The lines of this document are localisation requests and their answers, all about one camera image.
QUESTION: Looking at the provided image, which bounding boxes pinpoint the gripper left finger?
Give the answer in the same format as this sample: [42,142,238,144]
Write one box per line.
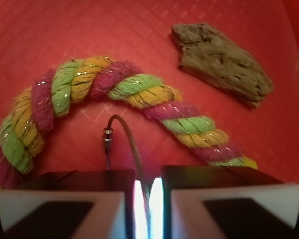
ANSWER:
[0,170,135,239]

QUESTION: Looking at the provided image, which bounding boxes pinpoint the multicolour twisted rope toy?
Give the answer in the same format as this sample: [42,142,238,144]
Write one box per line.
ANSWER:
[0,56,257,190]

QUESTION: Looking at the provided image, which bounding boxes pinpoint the orange plastic tray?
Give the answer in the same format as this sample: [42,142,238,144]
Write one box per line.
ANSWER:
[0,0,299,183]

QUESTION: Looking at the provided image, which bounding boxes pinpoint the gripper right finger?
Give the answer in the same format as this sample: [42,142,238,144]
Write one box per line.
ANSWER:
[161,166,299,239]

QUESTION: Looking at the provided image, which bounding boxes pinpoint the flat brown driftwood piece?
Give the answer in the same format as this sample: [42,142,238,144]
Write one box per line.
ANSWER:
[171,23,274,108]

